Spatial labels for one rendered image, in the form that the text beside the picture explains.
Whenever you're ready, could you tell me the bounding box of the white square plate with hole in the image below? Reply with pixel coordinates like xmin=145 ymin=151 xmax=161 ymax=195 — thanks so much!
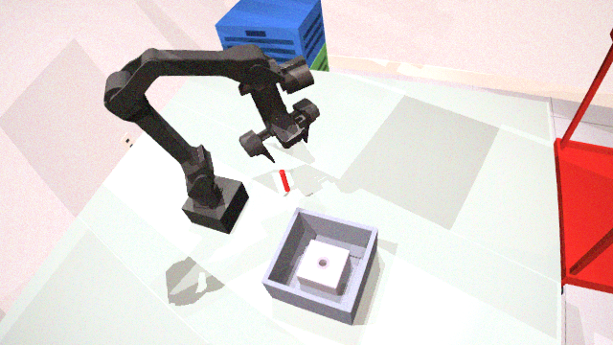
xmin=296 ymin=240 xmax=350 ymax=296

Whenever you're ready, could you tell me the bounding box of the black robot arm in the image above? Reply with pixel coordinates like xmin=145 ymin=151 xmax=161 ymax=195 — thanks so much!
xmin=103 ymin=44 xmax=315 ymax=209

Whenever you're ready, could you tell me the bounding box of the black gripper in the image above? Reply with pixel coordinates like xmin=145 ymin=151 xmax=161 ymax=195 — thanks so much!
xmin=238 ymin=98 xmax=320 ymax=163

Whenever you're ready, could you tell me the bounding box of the red peg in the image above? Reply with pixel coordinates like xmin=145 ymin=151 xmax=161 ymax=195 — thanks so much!
xmin=279 ymin=170 xmax=290 ymax=192

